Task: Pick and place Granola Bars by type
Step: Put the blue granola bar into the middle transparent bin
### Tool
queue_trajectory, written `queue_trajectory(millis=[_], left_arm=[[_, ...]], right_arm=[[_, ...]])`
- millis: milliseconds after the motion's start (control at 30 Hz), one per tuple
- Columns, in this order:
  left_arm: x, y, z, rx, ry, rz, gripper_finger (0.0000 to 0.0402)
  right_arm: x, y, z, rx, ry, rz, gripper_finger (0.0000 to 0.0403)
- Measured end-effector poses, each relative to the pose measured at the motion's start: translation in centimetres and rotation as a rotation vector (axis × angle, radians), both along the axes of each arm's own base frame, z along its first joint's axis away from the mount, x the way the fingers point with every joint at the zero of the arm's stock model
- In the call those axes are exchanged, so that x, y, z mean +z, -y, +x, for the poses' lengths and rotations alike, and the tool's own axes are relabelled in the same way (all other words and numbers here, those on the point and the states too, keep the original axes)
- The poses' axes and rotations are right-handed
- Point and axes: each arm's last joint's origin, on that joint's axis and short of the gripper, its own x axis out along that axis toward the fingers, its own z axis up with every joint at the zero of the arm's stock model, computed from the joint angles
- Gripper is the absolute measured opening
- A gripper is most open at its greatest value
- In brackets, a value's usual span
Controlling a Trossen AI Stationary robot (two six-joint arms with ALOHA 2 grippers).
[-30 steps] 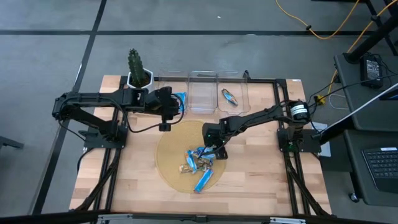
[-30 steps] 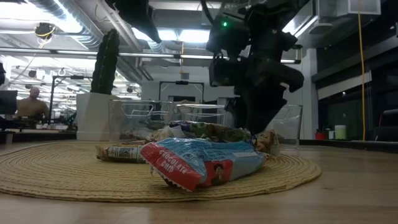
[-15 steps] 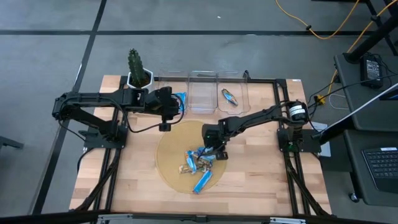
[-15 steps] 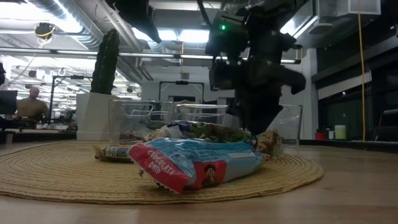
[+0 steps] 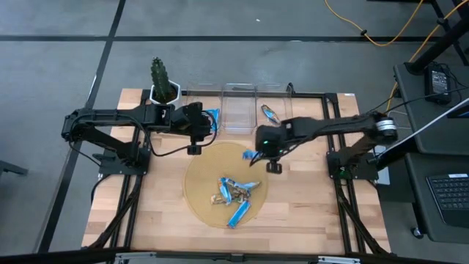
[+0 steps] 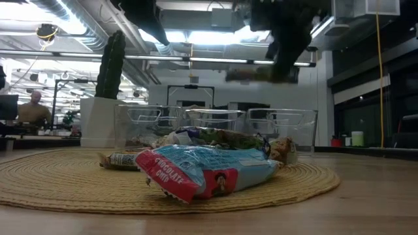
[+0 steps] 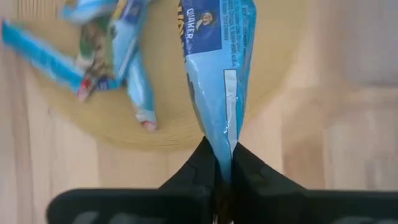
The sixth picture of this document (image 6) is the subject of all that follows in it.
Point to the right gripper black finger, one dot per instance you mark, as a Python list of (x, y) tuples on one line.
[(290, 55), (271, 50)]

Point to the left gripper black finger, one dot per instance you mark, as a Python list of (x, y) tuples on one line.
[(147, 16)]

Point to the green brown granola bar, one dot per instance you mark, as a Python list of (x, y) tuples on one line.
[(248, 75)]

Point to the green and red granola bar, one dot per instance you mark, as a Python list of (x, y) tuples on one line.
[(228, 138)]

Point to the blue and red granola bar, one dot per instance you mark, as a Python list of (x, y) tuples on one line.
[(202, 163)]

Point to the brown granola bar white label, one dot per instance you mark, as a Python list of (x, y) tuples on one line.
[(121, 160)]

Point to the clear plastic bin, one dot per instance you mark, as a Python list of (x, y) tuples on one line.
[(148, 114), (215, 112), (282, 114)]

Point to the tall green cactus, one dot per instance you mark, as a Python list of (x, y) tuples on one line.
[(111, 65)]

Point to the overhead light bar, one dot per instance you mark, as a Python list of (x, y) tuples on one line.
[(98, 56)]

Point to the black rig stand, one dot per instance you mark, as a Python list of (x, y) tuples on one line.
[(191, 87)]

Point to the red container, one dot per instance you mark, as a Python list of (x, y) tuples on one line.
[(335, 142)]

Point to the pale green container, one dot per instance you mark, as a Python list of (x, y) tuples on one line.
[(357, 138)]

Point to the white faceted plant pot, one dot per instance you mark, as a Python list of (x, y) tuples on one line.
[(96, 124)]

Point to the small green tree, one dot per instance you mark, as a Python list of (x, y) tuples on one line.
[(70, 119)]

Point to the person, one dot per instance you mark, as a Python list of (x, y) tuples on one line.
[(32, 112)]

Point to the black monitor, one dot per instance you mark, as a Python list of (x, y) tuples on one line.
[(8, 106)]

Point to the round woven yellow placemat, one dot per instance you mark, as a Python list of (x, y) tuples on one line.
[(65, 182)]

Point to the black table frame rail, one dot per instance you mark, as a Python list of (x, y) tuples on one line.
[(359, 153)]

